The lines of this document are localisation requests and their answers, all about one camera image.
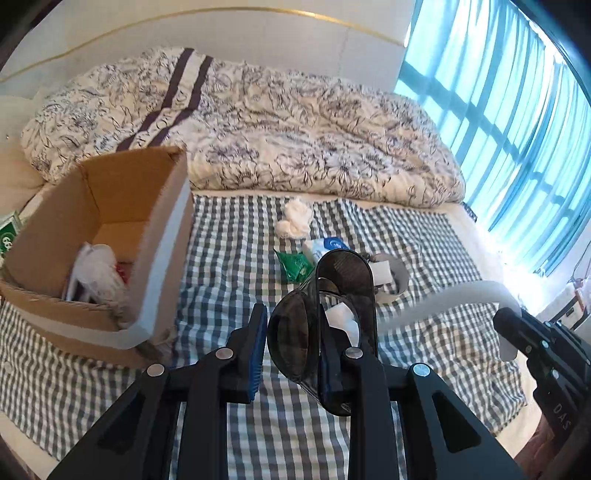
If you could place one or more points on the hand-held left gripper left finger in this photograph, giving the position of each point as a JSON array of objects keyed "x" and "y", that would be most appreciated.
[{"x": 257, "y": 360}]

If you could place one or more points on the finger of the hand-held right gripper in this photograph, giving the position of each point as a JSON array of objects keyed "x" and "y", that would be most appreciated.
[{"x": 521, "y": 332}]

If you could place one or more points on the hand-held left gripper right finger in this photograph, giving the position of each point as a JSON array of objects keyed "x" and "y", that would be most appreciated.
[{"x": 330, "y": 378}]

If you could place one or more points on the dark translucent plastic case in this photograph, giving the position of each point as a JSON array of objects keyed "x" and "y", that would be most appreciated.
[{"x": 295, "y": 332}]

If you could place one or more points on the white curved strip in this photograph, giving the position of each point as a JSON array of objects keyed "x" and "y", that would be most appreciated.
[{"x": 461, "y": 295}]

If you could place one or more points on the green plastic packet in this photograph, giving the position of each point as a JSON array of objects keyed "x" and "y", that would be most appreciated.
[{"x": 295, "y": 265}]

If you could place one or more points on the grey tape roll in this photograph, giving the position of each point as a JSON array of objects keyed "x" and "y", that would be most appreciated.
[{"x": 399, "y": 277}]

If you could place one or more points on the cardboard box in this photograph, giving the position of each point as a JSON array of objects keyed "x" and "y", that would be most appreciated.
[{"x": 115, "y": 184}]

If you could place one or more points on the person's right hand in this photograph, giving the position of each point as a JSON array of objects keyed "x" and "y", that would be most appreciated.
[{"x": 554, "y": 452}]

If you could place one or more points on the white bedside cabinet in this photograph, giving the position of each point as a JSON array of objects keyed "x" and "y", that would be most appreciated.
[{"x": 565, "y": 307}]

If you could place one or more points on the white paper packet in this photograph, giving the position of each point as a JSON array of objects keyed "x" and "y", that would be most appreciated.
[{"x": 344, "y": 321}]

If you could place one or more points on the grey white checked blanket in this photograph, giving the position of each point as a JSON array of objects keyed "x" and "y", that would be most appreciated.
[{"x": 231, "y": 258}]

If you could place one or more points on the white blue tissue pack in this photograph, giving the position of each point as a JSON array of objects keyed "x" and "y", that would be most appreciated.
[{"x": 323, "y": 247}]

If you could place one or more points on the crumpled white tissue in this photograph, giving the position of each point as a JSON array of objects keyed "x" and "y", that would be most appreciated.
[{"x": 295, "y": 219}]

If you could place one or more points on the small red item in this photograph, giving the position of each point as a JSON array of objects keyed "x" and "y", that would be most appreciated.
[{"x": 123, "y": 271}]

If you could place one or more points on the white plastic item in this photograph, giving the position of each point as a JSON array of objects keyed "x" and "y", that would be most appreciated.
[{"x": 92, "y": 272}]

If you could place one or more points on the floral duvet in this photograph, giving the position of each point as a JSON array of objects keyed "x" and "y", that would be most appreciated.
[{"x": 277, "y": 129}]

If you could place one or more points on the blue curtain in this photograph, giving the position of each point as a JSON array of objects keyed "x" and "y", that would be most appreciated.
[{"x": 485, "y": 92}]

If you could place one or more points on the green white carton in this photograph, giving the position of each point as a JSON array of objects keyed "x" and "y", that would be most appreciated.
[{"x": 8, "y": 235}]

